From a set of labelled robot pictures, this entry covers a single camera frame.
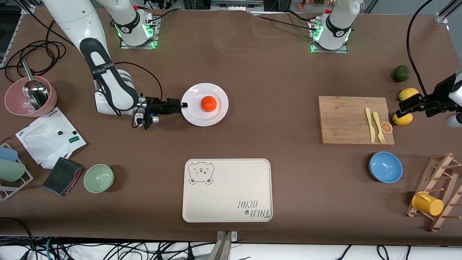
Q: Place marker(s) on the pale green bowl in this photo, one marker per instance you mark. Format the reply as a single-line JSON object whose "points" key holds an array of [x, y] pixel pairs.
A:
{"points": [[99, 178]]}

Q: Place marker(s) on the aluminium profile bar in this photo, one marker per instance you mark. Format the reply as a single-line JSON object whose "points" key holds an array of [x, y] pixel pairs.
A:
{"points": [[445, 12]]}

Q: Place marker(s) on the wooden cutting board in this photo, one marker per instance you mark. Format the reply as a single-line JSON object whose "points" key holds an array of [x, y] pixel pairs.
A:
{"points": [[343, 121]]}

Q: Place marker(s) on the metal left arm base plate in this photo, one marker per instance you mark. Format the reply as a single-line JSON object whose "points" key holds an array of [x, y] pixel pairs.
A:
{"points": [[328, 51]]}

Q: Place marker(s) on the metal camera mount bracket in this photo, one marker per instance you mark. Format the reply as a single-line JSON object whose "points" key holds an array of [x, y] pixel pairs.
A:
{"points": [[225, 245]]}

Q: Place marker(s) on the sage green cup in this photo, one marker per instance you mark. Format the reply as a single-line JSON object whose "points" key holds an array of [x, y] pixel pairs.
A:
{"points": [[11, 170]]}

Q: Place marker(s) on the yellow plastic knife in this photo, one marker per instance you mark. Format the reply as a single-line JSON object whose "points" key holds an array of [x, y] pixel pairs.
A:
{"points": [[369, 124]]}

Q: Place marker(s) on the light blue cup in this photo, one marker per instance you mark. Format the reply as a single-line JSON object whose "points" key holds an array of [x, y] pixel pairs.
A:
{"points": [[7, 154]]}

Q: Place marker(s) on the yellow mug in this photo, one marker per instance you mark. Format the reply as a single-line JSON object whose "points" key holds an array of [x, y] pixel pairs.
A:
{"points": [[427, 204]]}

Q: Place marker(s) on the blue bowl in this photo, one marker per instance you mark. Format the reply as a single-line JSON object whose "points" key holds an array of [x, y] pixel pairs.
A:
{"points": [[385, 167]]}

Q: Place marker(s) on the grey metal frame rail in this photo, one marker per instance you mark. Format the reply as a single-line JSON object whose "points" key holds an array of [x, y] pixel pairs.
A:
{"points": [[234, 5]]}

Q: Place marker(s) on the clear crumpled plastic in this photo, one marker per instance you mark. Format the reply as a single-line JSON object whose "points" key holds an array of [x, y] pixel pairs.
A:
{"points": [[25, 104]]}

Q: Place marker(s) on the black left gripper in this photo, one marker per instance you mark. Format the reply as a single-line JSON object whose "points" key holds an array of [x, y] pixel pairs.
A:
{"points": [[437, 96]]}

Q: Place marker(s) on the white round plate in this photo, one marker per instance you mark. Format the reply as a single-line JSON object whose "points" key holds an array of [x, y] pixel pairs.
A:
{"points": [[195, 113]]}

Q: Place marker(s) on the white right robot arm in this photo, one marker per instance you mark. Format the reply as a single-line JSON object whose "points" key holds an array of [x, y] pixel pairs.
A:
{"points": [[72, 21]]}

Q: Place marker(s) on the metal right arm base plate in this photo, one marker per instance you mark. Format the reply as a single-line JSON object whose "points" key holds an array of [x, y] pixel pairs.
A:
{"points": [[137, 46]]}

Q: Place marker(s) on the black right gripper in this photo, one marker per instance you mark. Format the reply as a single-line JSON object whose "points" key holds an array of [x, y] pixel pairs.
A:
{"points": [[157, 107]]}

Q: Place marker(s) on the wooden drying rack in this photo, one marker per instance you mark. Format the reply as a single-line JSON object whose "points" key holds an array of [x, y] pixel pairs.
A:
{"points": [[447, 169]]}

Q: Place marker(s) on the toy orange slice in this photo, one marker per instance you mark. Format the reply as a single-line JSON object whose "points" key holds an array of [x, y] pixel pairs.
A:
{"points": [[386, 128]]}

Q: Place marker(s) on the yellow lemon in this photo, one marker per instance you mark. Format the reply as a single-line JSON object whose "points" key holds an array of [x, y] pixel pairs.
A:
{"points": [[403, 120], [409, 93]]}

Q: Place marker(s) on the pink bowl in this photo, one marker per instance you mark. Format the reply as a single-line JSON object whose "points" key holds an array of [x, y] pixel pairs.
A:
{"points": [[12, 97]]}

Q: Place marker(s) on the dark grey folded cloth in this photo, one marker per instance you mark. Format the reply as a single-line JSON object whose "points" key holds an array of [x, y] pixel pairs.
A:
{"points": [[61, 176]]}

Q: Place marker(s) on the dark green lime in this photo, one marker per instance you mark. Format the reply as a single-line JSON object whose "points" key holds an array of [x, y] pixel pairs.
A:
{"points": [[401, 73]]}

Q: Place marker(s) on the white plastic bag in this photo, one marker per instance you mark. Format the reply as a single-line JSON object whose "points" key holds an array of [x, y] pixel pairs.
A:
{"points": [[43, 144]]}

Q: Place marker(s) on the cream tray with bear print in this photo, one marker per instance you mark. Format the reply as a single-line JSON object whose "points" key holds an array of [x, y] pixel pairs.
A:
{"points": [[231, 187]]}

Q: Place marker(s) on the yellow plastic fork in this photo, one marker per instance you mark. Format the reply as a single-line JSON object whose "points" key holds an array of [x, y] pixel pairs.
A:
{"points": [[379, 128]]}

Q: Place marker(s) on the metal scoop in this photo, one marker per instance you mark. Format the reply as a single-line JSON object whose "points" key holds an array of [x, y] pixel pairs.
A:
{"points": [[36, 94]]}

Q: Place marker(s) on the orange mandarin fruit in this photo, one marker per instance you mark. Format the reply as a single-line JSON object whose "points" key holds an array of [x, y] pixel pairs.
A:
{"points": [[209, 104]]}

